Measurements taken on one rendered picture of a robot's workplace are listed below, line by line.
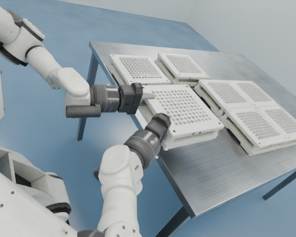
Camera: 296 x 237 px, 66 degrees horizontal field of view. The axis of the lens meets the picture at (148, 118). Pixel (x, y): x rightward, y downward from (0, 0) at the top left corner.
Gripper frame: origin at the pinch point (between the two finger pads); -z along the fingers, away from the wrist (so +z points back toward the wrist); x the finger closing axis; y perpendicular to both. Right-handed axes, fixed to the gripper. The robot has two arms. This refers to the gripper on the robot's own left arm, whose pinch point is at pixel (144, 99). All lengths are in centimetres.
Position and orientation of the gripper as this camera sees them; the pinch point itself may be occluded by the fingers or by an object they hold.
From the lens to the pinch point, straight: 78.3
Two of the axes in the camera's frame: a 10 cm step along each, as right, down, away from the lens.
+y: 3.3, 7.1, -6.2
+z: -8.9, 0.2, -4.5
